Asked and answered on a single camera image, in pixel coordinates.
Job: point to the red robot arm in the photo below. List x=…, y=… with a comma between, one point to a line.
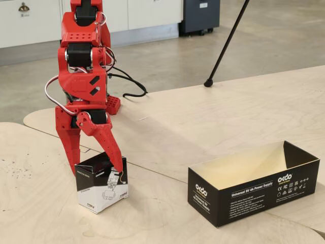
x=83, y=84

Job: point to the black tripod leg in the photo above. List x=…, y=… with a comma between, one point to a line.
x=208, y=83

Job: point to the open black okdo box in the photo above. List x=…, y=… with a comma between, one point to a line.
x=241, y=203

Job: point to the white cabinet drawer front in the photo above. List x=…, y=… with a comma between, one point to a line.
x=43, y=23

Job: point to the red perforated robot base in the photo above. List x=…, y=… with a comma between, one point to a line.
x=113, y=104

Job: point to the dark grey wheeled cabinet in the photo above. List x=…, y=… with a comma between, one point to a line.
x=200, y=17

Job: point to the small black white box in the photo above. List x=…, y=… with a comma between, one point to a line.
x=101, y=193

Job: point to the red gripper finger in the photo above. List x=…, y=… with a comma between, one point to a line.
x=71, y=145
x=106, y=142

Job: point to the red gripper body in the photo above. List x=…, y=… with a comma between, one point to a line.
x=66, y=117

